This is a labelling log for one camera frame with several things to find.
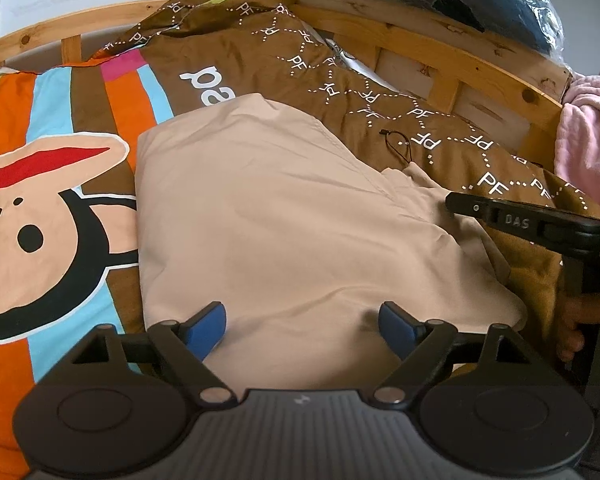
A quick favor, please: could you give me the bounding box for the brown patterned duvet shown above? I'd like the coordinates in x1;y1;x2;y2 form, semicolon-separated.
92;0;600;361

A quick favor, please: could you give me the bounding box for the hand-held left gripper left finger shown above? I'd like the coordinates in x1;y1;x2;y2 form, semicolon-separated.
65;301;237;407

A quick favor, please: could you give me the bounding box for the wooden bed frame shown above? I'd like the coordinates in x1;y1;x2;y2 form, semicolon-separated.
0;0;573;171

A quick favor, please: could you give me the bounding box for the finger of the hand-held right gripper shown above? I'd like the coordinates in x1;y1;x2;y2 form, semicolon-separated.
445;192;600;262

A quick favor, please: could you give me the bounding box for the person's right hand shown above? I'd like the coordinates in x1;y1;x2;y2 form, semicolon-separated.
555;292;600;367

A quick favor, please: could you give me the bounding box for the pink fleece blanket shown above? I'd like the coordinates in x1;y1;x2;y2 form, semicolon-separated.
554;72;600;213

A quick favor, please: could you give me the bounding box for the colourful striped cartoon blanket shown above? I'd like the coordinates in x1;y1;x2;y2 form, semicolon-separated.
0;50;183;478

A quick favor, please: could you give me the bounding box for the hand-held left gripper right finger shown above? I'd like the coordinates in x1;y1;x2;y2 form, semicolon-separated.
371;301;538;409

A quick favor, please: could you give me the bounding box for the brown patterned pillow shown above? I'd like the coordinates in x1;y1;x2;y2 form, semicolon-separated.
92;0;293;60

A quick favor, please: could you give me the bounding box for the beige hooded jacket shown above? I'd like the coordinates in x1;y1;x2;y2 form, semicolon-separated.
135;92;528;392

